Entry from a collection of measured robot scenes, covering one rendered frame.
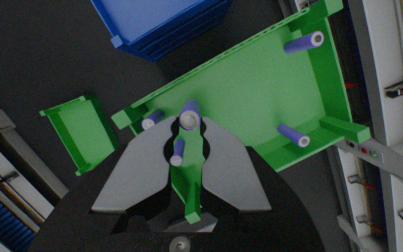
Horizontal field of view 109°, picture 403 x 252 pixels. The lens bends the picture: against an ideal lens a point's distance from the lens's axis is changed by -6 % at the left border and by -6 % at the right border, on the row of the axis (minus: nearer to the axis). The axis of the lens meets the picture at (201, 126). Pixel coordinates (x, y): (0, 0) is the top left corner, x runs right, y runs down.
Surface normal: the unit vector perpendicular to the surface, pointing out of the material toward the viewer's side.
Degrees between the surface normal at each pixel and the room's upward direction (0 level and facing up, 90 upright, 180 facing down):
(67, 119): 0
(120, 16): 0
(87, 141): 0
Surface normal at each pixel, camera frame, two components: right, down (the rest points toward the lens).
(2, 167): 0.78, -0.26
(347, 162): -0.20, 0.40
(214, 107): 0.04, 0.29
